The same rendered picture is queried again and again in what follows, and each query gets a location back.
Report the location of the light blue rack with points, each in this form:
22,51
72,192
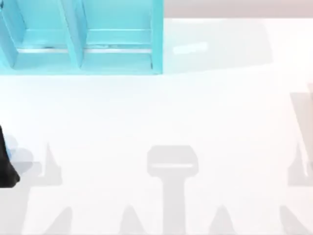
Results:
73,36

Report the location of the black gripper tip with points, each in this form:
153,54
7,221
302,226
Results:
6,169

